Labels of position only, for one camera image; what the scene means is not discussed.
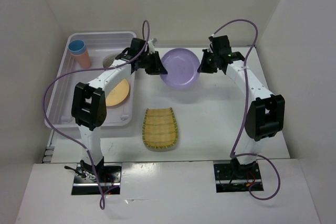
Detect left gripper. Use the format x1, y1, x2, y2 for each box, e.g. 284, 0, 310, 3
139, 51, 167, 76

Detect purple plastic plate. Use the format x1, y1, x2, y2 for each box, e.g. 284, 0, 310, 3
160, 48, 200, 90

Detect yellow plastic plate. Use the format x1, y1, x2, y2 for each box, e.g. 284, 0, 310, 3
106, 79, 130, 107

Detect clear glass plate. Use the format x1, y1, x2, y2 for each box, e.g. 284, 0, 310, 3
102, 54, 117, 69

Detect red plastic cup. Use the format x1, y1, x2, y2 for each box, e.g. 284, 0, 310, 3
72, 50, 92, 69

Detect blue plastic cup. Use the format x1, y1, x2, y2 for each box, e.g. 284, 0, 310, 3
68, 39, 87, 56

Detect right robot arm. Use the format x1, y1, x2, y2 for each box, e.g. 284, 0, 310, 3
197, 35, 285, 178

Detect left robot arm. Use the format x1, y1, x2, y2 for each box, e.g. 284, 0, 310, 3
71, 38, 167, 182

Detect translucent plastic bin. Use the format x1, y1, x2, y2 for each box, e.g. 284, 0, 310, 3
47, 31, 136, 129

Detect woven bamboo tray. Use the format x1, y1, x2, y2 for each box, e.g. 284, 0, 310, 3
142, 107, 179, 150

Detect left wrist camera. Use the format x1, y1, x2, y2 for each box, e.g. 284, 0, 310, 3
147, 38, 157, 54

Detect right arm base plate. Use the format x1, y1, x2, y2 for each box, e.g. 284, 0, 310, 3
213, 160, 264, 193

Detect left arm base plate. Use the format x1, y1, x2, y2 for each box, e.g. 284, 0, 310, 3
71, 163, 122, 196

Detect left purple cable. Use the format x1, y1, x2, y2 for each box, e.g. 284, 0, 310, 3
43, 20, 152, 210

